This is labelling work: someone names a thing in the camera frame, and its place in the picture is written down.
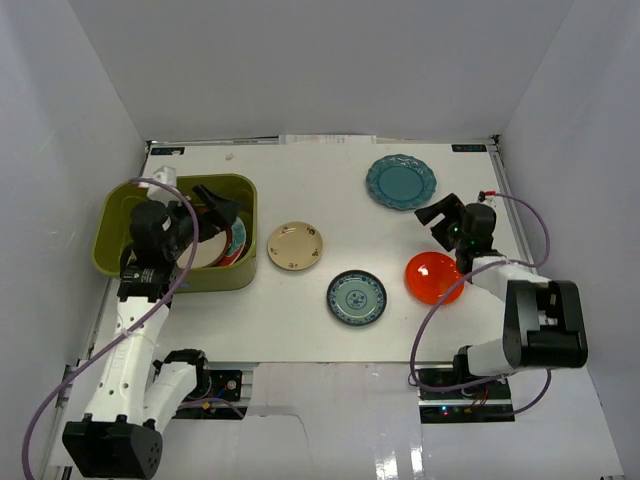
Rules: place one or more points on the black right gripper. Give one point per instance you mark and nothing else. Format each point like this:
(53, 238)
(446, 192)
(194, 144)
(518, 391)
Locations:
(447, 205)

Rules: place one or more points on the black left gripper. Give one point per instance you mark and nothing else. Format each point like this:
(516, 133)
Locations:
(198, 216)

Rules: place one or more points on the red plate with teal flower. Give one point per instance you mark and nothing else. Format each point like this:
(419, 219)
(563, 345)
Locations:
(237, 244)

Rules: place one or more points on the dark red rimmed plate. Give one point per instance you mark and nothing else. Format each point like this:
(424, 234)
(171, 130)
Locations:
(212, 251)

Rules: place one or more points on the teal scalloped plate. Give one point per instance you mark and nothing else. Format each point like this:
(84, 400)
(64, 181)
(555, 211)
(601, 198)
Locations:
(401, 182)

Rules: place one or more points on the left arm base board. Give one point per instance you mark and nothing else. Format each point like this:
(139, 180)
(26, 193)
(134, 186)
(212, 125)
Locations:
(224, 395)

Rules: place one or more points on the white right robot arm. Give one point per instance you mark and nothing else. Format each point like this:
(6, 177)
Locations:
(543, 323)

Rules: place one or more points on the right arm base board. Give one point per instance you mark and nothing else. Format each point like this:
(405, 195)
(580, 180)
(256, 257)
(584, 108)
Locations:
(491, 402)

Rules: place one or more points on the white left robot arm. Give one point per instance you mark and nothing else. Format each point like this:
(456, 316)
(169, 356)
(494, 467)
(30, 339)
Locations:
(121, 433)

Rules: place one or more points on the green plastic bin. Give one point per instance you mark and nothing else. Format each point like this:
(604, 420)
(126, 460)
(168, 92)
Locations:
(113, 231)

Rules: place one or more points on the right black table label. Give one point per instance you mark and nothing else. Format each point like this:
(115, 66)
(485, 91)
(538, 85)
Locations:
(469, 148)

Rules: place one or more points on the black table label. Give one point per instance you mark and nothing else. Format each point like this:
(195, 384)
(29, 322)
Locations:
(166, 151)
(469, 148)

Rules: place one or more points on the orange plate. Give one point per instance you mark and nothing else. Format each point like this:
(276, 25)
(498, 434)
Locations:
(429, 275)

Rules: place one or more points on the left black table label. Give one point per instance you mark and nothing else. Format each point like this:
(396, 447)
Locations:
(166, 151)

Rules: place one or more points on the small cream plate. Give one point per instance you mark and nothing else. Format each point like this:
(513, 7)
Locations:
(295, 246)

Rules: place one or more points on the blue patterned small plate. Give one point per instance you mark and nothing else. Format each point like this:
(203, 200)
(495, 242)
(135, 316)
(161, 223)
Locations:
(356, 298)

